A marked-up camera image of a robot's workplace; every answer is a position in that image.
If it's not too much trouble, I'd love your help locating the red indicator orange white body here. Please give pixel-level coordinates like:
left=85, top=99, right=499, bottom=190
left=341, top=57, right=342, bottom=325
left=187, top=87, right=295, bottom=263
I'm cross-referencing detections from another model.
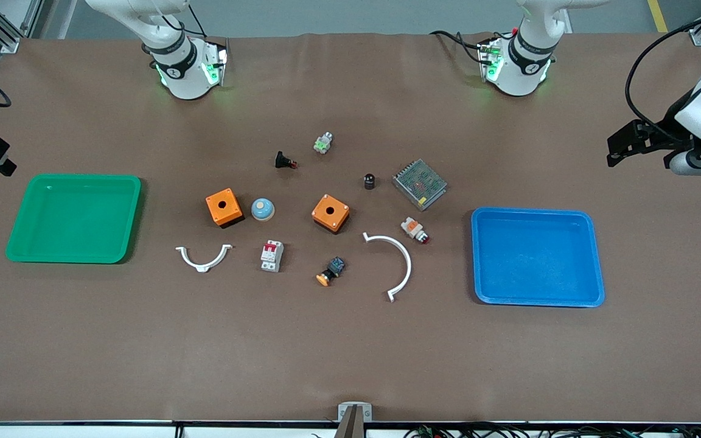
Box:
left=400, top=217, right=430, bottom=245

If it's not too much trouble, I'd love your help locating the large white pipe clamp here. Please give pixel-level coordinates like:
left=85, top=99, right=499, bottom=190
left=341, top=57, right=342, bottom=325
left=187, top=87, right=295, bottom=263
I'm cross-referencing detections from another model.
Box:
left=362, top=232, right=413, bottom=303

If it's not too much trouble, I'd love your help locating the brown table mat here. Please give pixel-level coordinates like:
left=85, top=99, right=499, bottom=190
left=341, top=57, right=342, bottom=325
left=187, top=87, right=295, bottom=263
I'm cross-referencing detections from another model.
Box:
left=0, top=32, right=701, bottom=424

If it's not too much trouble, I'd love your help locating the orange button enclosure box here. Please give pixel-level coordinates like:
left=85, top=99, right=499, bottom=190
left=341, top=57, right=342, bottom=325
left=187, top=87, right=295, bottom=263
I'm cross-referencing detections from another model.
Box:
left=312, top=194, right=351, bottom=234
left=206, top=188, right=245, bottom=229

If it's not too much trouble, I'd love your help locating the black right arm base cable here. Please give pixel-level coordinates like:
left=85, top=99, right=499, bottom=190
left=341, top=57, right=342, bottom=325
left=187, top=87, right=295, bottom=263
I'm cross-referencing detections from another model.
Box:
left=165, top=0, right=208, bottom=38

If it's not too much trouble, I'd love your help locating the small white pipe clamp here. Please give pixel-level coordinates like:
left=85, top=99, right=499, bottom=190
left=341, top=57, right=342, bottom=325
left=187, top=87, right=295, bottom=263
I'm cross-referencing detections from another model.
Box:
left=175, top=245, right=233, bottom=273

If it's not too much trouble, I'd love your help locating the blue plastic tray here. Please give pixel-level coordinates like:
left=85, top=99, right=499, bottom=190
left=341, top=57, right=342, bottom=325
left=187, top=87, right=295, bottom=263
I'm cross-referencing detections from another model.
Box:
left=471, top=207, right=605, bottom=308

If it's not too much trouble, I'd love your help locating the yellow head push button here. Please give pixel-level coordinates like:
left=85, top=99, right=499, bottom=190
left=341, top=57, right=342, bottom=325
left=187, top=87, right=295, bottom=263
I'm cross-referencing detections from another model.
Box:
left=316, top=257, right=346, bottom=287

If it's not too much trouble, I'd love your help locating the grey metal table bracket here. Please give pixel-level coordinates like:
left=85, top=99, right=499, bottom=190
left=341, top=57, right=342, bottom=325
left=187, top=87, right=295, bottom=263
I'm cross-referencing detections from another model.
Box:
left=333, top=402, right=373, bottom=438

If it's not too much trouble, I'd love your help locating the black left arm gripper cable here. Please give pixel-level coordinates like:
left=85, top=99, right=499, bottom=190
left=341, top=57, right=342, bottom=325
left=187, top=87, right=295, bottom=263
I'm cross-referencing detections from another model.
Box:
left=624, top=6, right=701, bottom=131

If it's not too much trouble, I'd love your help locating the metal mesh power supply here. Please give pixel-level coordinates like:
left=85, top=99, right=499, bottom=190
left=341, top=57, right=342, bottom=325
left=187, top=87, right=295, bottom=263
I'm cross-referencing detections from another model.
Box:
left=392, top=159, right=448, bottom=212

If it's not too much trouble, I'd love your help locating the white red circuit breaker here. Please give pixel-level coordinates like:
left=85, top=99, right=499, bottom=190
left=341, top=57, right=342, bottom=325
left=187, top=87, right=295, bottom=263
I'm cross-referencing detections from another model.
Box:
left=260, top=240, right=284, bottom=273

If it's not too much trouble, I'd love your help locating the green plastic tray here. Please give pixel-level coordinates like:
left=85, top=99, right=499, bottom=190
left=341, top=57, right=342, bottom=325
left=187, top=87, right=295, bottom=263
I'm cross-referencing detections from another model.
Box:
left=5, top=174, right=142, bottom=264

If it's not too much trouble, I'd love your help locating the black arm base cable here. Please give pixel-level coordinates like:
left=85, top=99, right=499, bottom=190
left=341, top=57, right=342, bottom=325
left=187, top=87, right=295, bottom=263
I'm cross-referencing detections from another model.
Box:
left=165, top=0, right=208, bottom=38
left=430, top=29, right=488, bottom=64

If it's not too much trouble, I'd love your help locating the black left arm base cable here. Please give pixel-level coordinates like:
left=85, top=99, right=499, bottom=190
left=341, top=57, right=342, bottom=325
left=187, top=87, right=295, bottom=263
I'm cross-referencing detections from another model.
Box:
left=430, top=29, right=488, bottom=64

